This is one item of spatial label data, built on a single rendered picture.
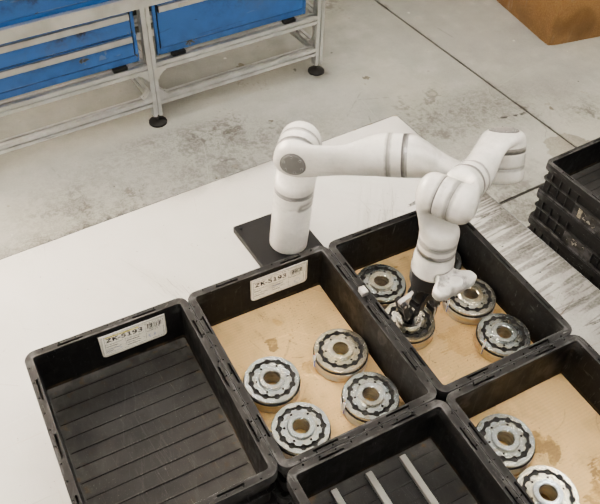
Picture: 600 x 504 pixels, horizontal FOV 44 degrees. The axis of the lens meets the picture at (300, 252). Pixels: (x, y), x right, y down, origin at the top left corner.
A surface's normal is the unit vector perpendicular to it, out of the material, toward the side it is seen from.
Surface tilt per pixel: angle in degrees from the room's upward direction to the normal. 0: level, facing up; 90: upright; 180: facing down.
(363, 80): 0
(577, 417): 0
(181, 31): 90
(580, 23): 92
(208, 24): 90
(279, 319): 0
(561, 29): 91
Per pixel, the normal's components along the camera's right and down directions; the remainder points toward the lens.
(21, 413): 0.03, -0.69
